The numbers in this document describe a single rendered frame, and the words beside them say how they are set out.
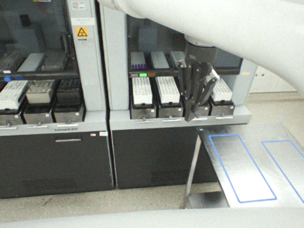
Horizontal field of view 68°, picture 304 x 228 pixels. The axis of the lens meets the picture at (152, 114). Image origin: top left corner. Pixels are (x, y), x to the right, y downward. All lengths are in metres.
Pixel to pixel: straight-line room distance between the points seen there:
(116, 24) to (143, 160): 0.86
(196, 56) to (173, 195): 1.42
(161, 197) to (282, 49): 1.67
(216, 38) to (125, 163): 1.34
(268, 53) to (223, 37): 0.05
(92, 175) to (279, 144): 1.13
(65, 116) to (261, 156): 0.97
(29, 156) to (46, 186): 0.30
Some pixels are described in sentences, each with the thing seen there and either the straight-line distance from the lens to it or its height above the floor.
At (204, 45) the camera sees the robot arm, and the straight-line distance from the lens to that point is 0.53.
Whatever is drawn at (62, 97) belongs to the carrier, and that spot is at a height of 0.85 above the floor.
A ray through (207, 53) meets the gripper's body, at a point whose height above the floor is 1.34.
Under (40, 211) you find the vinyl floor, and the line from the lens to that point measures 1.91.
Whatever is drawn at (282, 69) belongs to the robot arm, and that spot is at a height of 1.46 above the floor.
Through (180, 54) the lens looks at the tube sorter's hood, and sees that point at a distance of 1.20.
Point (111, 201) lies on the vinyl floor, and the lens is 1.82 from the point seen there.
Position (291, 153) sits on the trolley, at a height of 0.82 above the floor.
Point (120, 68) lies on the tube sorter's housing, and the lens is 1.21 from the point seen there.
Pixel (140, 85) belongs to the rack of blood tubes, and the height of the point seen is 0.87.
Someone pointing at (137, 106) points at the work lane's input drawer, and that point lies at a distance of 1.24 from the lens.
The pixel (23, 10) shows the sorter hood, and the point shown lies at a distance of 1.17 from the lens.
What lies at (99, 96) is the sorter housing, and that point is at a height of 0.84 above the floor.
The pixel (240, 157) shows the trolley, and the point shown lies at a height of 0.82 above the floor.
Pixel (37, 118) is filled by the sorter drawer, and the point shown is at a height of 0.78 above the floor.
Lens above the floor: 1.54
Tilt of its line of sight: 38 degrees down
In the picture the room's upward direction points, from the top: 2 degrees clockwise
